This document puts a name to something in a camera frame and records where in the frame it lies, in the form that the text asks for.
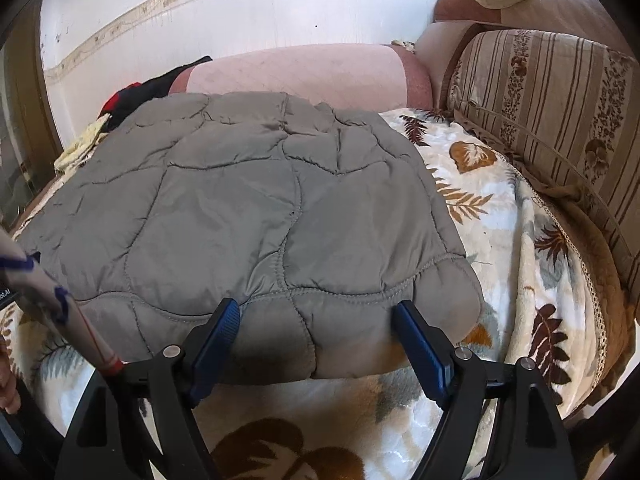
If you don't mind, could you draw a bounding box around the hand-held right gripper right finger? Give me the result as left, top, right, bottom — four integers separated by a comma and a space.
392, 300, 581, 480

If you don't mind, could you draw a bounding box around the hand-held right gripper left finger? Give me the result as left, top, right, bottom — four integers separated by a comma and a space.
54, 297, 242, 480

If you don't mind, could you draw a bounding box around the grey quilted jacket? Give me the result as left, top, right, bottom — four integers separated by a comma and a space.
15, 91, 485, 380

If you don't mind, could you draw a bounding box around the person's left hand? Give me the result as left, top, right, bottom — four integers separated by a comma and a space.
0, 334, 22, 413

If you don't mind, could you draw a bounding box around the leaf-printed fleece blanket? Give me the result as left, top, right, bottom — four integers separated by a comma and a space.
0, 107, 608, 480

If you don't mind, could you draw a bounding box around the pale yellow cloth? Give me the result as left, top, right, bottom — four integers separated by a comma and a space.
52, 112, 113, 173

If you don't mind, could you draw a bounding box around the wooden cabinet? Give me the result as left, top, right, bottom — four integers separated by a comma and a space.
0, 0, 63, 231

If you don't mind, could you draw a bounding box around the brown sofa cover cloth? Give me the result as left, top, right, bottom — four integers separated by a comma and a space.
450, 110, 640, 411

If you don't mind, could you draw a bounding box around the black and red garment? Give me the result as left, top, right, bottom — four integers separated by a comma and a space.
97, 55, 213, 131

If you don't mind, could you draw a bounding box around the striped floral sofa cushion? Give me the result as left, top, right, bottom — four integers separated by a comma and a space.
445, 29, 640, 306

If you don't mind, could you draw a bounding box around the beige sleeved cable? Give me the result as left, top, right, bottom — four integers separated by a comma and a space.
0, 227, 126, 376

